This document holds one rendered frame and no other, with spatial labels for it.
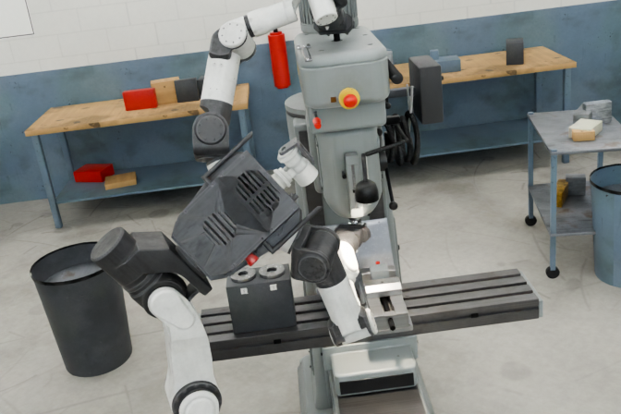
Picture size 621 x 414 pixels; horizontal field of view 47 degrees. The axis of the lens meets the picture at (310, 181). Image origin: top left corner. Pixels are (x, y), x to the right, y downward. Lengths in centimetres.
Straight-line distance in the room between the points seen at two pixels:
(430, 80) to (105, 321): 235
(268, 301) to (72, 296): 172
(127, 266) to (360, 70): 84
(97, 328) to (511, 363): 220
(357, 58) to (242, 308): 96
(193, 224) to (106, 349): 242
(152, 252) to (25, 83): 513
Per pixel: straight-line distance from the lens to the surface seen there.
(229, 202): 178
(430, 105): 256
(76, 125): 601
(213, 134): 190
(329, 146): 225
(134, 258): 187
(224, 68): 198
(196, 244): 183
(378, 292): 248
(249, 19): 202
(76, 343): 415
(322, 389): 326
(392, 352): 253
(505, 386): 374
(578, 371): 388
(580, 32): 710
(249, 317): 249
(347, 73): 205
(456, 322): 257
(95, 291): 398
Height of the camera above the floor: 228
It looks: 21 degrees down
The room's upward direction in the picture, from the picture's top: 7 degrees counter-clockwise
